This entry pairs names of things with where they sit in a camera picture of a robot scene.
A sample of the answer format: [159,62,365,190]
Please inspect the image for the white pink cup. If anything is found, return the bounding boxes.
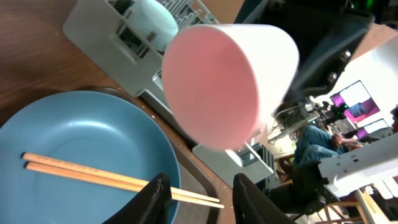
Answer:
[161,24,300,151]

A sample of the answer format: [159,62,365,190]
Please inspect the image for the wooden chopstick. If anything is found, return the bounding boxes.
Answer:
[25,162,224,208]
[22,152,220,204]

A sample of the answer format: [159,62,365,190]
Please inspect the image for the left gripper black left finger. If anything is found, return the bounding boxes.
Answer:
[103,173,172,224]

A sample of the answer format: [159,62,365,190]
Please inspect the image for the light blue bowl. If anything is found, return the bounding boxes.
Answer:
[125,0,179,52]

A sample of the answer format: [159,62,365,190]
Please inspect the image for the seated person in background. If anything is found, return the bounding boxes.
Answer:
[275,105,398,184]

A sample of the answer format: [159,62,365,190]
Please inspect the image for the background computer monitors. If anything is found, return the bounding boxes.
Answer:
[330,80,389,139]

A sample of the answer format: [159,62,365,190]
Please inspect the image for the grey dishwasher rack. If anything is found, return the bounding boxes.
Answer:
[63,0,279,189]

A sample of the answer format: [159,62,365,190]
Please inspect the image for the brown serving tray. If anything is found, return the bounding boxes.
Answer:
[78,86,220,224]

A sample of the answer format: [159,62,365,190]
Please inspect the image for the dark blue plate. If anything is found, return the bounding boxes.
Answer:
[1,91,181,223]

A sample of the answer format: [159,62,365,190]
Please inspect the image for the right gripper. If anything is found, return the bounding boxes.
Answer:
[242,0,374,103]

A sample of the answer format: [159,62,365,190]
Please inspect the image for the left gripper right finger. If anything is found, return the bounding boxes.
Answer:
[233,173,295,224]

